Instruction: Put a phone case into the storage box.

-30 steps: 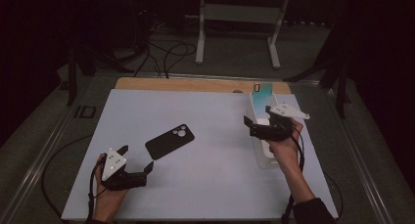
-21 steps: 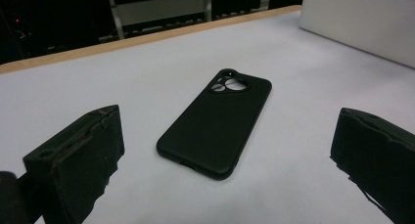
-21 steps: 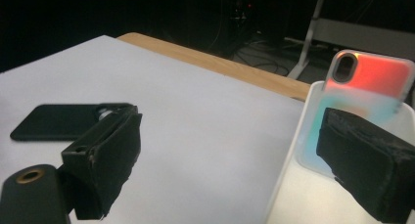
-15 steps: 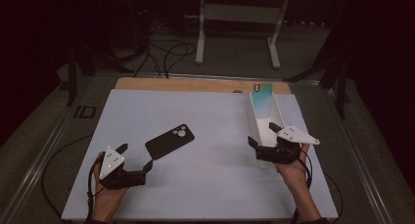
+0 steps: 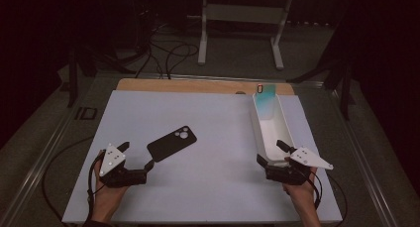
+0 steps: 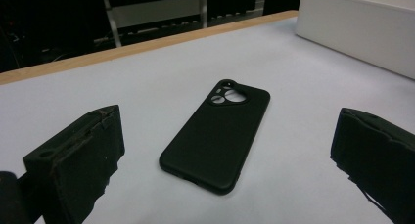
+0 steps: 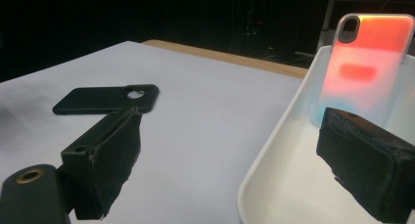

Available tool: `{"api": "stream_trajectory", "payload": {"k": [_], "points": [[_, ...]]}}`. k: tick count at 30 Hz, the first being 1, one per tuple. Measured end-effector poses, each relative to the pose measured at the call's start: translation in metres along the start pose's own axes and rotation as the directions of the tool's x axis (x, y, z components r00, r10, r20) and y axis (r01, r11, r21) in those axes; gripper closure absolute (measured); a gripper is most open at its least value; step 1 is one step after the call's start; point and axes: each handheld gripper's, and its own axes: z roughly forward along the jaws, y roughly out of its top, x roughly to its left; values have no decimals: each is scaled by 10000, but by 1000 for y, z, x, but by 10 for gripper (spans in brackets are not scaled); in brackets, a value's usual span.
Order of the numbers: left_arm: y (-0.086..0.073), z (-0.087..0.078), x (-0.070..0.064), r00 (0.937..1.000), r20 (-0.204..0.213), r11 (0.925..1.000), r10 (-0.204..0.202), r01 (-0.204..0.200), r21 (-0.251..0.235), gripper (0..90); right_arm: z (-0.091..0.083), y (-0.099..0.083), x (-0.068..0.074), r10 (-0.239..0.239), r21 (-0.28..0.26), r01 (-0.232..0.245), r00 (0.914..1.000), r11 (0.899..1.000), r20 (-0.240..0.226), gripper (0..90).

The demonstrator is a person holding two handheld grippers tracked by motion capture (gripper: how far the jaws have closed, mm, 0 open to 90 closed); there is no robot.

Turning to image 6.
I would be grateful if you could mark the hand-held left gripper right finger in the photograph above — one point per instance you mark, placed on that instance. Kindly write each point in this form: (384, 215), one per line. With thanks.
(378, 152)

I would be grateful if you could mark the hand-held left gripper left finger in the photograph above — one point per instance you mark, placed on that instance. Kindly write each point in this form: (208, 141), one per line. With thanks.
(78, 165)

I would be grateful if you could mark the long white plastic bin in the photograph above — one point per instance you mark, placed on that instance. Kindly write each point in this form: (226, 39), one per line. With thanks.
(359, 28)

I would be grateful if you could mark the black phone case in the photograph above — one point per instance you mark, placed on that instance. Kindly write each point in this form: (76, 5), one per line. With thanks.
(215, 139)

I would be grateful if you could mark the white metal stand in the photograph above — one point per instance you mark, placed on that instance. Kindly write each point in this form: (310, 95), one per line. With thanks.
(156, 10)

